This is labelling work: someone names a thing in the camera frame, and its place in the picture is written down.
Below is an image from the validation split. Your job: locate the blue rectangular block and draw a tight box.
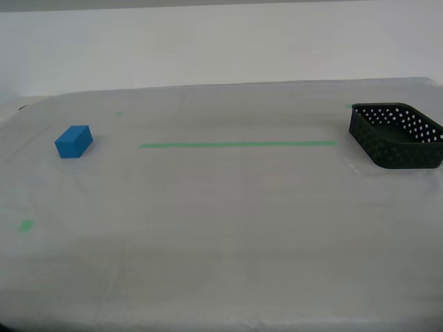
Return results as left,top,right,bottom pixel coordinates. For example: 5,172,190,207
54,124,94,160

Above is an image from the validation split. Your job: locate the long green tape strip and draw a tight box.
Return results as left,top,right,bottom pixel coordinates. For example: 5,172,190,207
138,140,338,149

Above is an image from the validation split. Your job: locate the black perforated plastic basket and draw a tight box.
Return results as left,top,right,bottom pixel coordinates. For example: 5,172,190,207
348,102,443,170

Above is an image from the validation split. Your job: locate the white woven table cover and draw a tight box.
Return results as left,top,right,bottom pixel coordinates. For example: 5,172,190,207
0,76,443,332

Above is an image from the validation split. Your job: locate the beige wall trim board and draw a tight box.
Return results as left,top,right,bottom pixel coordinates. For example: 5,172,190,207
0,0,443,14

